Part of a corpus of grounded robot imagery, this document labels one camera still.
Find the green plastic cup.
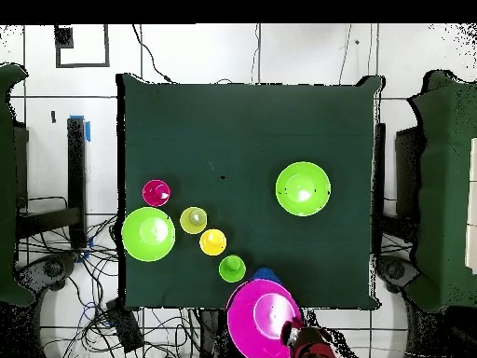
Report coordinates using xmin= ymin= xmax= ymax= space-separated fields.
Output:
xmin=218 ymin=254 xmax=248 ymax=283

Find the dark green tablecloth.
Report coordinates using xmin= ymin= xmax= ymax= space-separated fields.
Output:
xmin=116 ymin=72 xmax=385 ymax=312

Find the orange-yellow plastic cup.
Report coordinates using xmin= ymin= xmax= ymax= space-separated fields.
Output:
xmin=198 ymin=227 xmax=227 ymax=257

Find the pale yellow translucent cup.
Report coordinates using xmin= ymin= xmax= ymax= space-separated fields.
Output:
xmin=179 ymin=206 xmax=209 ymax=236

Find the black floor power box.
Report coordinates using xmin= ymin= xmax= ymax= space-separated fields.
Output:
xmin=104 ymin=297 xmax=146 ymax=354

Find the grey pedestal foot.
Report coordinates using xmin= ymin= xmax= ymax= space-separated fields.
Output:
xmin=375 ymin=255 xmax=422 ymax=296
xmin=16 ymin=251 xmax=79 ymax=299

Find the green plastic bowl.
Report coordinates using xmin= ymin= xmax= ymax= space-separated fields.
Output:
xmin=120 ymin=206 xmax=177 ymax=263
xmin=275 ymin=160 xmax=333 ymax=217

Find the large pink plastic bowl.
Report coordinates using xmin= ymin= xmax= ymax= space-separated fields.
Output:
xmin=225 ymin=278 xmax=306 ymax=358

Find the bundle of floor cables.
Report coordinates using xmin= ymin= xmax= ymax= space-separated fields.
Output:
xmin=18 ymin=213 xmax=202 ymax=358

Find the large blue plastic bowl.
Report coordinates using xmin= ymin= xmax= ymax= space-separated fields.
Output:
xmin=250 ymin=267 xmax=283 ymax=283

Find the black stand post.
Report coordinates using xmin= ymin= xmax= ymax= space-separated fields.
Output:
xmin=66 ymin=115 xmax=91 ymax=250
xmin=373 ymin=121 xmax=388 ymax=258

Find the black floor cable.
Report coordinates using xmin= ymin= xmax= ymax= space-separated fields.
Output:
xmin=131 ymin=24 xmax=173 ymax=84

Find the neighbouring green cloth table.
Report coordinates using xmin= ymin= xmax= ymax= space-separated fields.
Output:
xmin=407 ymin=69 xmax=477 ymax=314
xmin=0 ymin=62 xmax=36 ymax=308

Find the red plastic cup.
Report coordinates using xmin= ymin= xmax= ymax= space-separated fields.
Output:
xmin=142 ymin=179 xmax=172 ymax=208

